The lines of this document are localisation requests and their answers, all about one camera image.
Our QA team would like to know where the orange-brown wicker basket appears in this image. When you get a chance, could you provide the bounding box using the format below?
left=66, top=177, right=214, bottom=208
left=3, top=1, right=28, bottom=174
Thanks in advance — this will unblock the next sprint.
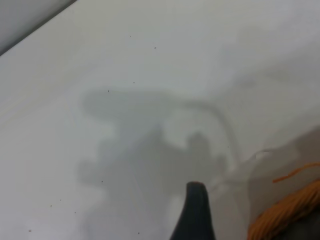
left=246, top=162, right=320, bottom=240

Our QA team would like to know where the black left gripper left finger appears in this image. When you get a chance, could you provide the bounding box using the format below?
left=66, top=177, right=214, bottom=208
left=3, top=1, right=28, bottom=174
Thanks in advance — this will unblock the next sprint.
left=169, top=181, right=216, bottom=240

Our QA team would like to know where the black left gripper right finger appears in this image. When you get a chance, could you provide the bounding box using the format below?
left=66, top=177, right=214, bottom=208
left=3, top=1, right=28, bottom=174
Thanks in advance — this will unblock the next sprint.
left=272, top=212, right=320, bottom=240

